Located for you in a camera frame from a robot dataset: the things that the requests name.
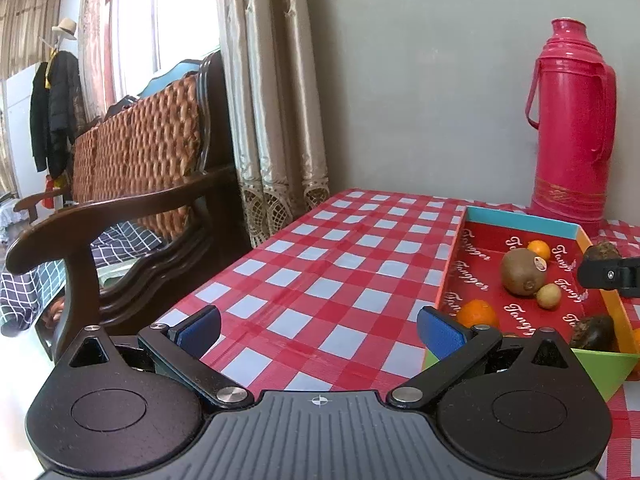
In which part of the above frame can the brown green fruit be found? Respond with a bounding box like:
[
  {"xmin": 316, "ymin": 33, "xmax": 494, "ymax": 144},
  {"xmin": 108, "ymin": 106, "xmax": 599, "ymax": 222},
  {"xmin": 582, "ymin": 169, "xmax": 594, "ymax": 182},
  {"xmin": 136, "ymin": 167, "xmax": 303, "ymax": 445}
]
[{"xmin": 569, "ymin": 314, "xmax": 615, "ymax": 352}]

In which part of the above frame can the window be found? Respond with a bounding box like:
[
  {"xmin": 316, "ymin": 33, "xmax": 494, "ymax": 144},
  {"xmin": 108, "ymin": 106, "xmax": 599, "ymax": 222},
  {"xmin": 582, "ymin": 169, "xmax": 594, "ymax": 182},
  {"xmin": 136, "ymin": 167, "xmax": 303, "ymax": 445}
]
[{"xmin": 114, "ymin": 0, "xmax": 222, "ymax": 102}]

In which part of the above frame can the brown striped curtain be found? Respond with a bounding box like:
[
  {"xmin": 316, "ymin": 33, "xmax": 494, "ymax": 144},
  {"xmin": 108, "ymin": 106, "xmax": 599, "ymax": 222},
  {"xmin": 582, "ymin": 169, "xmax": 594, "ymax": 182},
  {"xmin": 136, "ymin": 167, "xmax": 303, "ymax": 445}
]
[{"xmin": 0, "ymin": 0, "xmax": 66, "ymax": 196}]

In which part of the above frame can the red white checkered tablecloth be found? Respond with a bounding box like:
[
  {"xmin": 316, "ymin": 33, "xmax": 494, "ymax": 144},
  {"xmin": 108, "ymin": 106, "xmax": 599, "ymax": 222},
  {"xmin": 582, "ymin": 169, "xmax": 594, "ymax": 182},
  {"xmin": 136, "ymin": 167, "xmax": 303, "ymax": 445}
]
[{"xmin": 155, "ymin": 187, "xmax": 640, "ymax": 480}]

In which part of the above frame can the brown kiwi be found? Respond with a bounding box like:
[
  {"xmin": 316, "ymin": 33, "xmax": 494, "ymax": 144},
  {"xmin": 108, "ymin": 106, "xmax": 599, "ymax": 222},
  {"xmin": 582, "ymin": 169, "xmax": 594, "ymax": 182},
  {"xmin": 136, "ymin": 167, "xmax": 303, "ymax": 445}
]
[{"xmin": 500, "ymin": 248, "xmax": 548, "ymax": 297}]

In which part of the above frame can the dark plaid blanket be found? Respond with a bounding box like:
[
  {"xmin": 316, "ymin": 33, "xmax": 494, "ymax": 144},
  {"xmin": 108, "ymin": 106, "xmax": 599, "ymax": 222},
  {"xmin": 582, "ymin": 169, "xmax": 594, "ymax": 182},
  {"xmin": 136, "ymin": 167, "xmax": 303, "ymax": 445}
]
[{"xmin": 0, "ymin": 222, "xmax": 166, "ymax": 337}]

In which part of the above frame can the small yellow fruit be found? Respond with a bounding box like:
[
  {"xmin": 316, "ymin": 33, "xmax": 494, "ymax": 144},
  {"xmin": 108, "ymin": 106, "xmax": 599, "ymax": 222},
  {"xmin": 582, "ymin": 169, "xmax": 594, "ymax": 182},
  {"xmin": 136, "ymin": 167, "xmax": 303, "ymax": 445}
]
[{"xmin": 536, "ymin": 283, "xmax": 563, "ymax": 310}]

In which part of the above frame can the dark wrinkled fruit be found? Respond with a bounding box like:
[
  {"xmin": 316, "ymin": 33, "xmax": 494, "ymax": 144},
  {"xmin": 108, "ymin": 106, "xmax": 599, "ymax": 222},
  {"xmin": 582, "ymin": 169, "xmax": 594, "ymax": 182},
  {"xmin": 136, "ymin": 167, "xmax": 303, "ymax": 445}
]
[{"xmin": 585, "ymin": 241, "xmax": 622, "ymax": 262}]

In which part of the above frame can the white cabinet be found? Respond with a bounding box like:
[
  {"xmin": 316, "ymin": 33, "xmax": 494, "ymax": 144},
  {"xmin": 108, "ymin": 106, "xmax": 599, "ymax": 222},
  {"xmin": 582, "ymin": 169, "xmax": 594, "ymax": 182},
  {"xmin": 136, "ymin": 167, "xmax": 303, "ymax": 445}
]
[{"xmin": 1, "ymin": 66, "xmax": 52, "ymax": 200}]

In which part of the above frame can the beige hat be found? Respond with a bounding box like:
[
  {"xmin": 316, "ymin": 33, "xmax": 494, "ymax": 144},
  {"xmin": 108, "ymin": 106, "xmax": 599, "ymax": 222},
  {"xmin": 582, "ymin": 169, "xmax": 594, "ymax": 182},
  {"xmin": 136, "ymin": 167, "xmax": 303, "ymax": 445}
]
[{"xmin": 51, "ymin": 17, "xmax": 79, "ymax": 41}]

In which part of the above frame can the dark wooden bench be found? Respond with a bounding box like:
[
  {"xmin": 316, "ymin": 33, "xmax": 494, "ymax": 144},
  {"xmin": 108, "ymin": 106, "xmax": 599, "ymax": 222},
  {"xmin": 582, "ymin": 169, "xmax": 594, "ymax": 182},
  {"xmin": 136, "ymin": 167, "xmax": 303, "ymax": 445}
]
[{"xmin": 5, "ymin": 50, "xmax": 251, "ymax": 363}]

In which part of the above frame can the brown woven cushion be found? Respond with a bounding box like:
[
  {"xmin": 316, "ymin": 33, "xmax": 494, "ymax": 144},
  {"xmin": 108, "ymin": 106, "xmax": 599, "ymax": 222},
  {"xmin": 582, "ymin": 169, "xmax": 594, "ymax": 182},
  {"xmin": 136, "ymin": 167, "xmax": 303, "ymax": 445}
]
[{"xmin": 71, "ymin": 75, "xmax": 204, "ymax": 242}]

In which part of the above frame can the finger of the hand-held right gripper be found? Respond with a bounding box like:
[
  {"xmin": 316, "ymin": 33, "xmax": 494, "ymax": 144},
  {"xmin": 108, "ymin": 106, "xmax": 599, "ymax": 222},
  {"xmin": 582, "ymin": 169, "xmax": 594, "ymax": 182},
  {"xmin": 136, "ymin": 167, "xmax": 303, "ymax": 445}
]
[{"xmin": 576, "ymin": 257, "xmax": 640, "ymax": 297}]

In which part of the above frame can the red thermos flask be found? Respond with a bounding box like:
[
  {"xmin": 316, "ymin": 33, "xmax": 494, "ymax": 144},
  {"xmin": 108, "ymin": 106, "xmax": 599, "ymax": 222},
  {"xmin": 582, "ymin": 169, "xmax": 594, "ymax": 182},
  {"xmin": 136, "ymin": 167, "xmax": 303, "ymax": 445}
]
[{"xmin": 524, "ymin": 17, "xmax": 618, "ymax": 224}]

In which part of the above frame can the orange red cardboard box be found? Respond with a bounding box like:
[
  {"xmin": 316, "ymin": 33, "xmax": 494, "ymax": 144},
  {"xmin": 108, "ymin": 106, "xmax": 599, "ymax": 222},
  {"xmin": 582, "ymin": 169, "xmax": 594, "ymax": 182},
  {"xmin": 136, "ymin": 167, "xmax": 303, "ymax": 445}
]
[{"xmin": 424, "ymin": 205, "xmax": 640, "ymax": 403}]

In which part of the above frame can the beige curtain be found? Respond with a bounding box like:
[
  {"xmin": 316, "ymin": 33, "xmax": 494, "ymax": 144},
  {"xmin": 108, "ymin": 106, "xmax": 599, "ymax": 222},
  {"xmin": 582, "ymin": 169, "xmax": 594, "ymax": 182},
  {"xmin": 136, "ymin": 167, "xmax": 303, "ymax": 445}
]
[{"xmin": 215, "ymin": 0, "xmax": 332, "ymax": 249}]

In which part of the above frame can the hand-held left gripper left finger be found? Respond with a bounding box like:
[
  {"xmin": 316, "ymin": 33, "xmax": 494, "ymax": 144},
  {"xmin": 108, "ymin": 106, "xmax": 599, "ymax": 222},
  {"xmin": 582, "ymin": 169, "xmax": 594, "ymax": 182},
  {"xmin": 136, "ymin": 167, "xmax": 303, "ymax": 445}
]
[{"xmin": 52, "ymin": 305, "xmax": 252, "ymax": 407}]

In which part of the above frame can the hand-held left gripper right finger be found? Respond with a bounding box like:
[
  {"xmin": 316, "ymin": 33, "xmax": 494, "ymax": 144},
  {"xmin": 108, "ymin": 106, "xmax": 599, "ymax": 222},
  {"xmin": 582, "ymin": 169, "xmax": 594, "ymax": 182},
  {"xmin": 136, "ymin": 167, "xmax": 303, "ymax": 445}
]
[{"xmin": 389, "ymin": 306, "xmax": 591, "ymax": 408}]

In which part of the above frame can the black coat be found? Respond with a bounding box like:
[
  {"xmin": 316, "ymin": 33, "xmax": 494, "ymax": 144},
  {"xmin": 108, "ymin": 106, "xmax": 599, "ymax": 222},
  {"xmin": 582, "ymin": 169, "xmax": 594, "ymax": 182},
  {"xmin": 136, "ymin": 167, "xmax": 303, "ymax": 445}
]
[{"xmin": 29, "ymin": 50, "xmax": 87, "ymax": 177}]

